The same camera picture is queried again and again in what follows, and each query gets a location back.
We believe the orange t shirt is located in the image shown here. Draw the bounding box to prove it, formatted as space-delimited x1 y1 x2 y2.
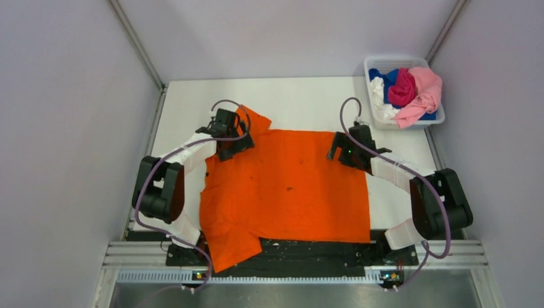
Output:
200 107 371 272

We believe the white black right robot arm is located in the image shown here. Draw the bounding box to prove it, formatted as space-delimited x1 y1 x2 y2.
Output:
327 123 473 264

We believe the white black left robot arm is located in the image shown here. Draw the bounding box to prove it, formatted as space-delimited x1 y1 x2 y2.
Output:
132 105 254 265

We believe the white t shirt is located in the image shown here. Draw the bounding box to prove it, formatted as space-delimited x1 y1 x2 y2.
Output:
370 77 399 120

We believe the magenta t shirt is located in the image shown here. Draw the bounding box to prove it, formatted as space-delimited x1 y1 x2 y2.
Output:
387 68 416 108

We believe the blue t shirt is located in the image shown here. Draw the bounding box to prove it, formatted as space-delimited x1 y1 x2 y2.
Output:
368 67 438 121

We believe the white plastic laundry basket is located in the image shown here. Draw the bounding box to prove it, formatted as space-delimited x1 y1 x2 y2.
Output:
364 55 445 130

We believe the pink t shirt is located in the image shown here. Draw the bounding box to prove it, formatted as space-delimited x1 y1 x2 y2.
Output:
393 67 443 129

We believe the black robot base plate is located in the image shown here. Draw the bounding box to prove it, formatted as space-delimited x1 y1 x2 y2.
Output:
125 228 464 279

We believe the aluminium frame rail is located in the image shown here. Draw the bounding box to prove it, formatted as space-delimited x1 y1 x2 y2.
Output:
92 239 503 307

